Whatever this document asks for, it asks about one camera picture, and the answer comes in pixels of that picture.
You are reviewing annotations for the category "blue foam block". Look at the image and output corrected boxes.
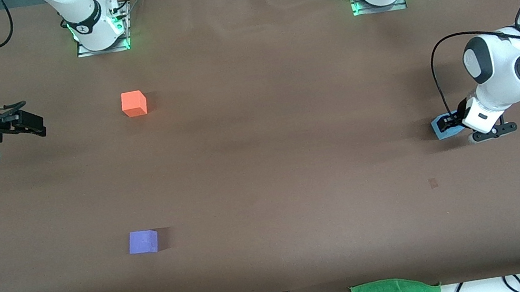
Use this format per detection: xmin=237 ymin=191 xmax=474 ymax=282
xmin=429 ymin=109 xmax=468 ymax=142

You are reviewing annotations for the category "brown table cover sheet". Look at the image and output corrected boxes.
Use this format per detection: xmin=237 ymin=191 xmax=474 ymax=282
xmin=0 ymin=0 xmax=520 ymax=292

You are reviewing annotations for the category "purple foam block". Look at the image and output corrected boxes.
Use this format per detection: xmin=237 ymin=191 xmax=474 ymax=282
xmin=126 ymin=227 xmax=162 ymax=258

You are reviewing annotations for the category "orange foam block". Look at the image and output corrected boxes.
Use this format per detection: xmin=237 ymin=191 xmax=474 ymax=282
xmin=119 ymin=89 xmax=150 ymax=120

